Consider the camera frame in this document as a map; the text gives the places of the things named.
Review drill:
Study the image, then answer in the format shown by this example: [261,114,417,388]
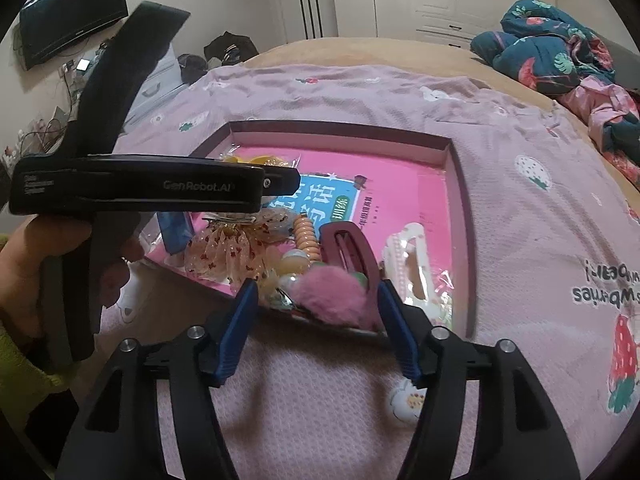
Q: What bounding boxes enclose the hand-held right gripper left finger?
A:
[55,280,261,480]

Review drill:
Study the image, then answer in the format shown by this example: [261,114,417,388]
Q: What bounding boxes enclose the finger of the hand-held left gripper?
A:
[261,166,302,197]

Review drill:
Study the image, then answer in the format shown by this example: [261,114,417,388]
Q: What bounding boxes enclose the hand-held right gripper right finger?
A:
[376,279,583,480]

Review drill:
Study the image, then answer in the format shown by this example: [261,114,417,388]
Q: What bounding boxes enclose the yellow hoop earrings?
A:
[220,152,303,171]

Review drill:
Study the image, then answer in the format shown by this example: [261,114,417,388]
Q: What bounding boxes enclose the blue hair clip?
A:
[155,210,196,256]

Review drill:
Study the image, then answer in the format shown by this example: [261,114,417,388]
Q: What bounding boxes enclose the beige spiral hair tie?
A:
[292,214,323,263]

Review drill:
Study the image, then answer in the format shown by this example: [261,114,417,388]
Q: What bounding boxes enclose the pink pompom hair clip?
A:
[287,267,383,333]

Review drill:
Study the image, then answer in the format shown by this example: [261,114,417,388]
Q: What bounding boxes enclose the maroon hair claw clip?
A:
[317,222,383,301]

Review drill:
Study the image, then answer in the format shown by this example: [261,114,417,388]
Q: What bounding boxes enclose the clear bead hair tie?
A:
[277,250,311,291]

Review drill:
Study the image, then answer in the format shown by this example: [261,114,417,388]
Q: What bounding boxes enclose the shallow cardboard box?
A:
[142,120,476,346]

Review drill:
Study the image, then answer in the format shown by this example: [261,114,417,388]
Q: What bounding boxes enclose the person's left forearm green sleeve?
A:
[0,305,81,441]

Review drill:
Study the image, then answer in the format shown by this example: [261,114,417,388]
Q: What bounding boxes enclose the person's left hand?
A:
[0,212,146,367]

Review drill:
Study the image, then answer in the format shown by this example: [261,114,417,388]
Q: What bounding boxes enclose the white pearl hair clip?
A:
[382,221,443,311]

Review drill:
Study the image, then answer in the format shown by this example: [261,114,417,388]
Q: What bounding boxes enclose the dotted sheer hair bow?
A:
[184,207,293,286]

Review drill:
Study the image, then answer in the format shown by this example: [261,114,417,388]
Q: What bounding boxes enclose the white drawer cabinet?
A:
[120,50,181,126]

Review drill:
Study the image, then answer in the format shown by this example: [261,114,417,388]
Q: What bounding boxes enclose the pink book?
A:
[145,145,453,331]

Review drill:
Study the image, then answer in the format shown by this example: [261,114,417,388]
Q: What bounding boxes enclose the black bag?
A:
[202,31,261,66]

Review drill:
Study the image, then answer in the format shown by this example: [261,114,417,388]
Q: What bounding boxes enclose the pink strawberry printed blanket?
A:
[100,62,640,480]

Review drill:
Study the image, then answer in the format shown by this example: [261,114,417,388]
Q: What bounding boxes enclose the black flat television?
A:
[19,0,130,71]

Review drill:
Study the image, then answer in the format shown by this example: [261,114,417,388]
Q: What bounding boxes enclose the white wardrobe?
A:
[270,0,556,48]

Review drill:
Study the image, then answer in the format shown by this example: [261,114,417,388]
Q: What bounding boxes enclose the dark blue floral quilt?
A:
[470,0,618,98]

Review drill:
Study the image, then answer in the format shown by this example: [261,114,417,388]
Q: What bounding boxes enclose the pink floral garment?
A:
[557,77,640,186]

